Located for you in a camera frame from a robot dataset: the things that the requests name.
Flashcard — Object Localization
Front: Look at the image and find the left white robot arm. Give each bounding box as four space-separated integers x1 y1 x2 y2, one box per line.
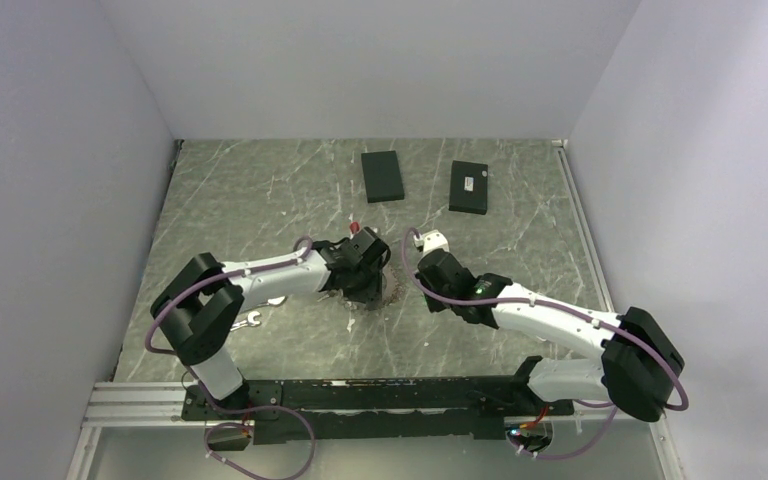
145 227 392 420

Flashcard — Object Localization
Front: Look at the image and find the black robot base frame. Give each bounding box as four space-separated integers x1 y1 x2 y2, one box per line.
181 374 574 445

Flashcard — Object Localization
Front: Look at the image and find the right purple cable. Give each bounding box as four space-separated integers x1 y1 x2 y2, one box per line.
401 227 690 462

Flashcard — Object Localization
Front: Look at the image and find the plain black rectangular box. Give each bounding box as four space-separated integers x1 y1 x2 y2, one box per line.
361 150 405 204

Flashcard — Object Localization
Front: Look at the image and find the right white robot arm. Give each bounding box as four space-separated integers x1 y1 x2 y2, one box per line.
415 249 689 422

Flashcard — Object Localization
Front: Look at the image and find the lower silver wrench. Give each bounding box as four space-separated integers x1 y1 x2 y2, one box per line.
230 311 261 331

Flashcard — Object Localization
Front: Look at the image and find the black box with label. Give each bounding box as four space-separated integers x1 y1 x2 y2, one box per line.
448 160 489 215

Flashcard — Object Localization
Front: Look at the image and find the aluminium rail frame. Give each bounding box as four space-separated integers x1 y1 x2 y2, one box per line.
71 138 688 479

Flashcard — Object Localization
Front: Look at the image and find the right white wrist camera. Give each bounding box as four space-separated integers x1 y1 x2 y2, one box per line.
414 230 450 255

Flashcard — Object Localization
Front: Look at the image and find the toothed metal sprocket ring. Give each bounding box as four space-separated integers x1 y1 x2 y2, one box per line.
383 264 406 307

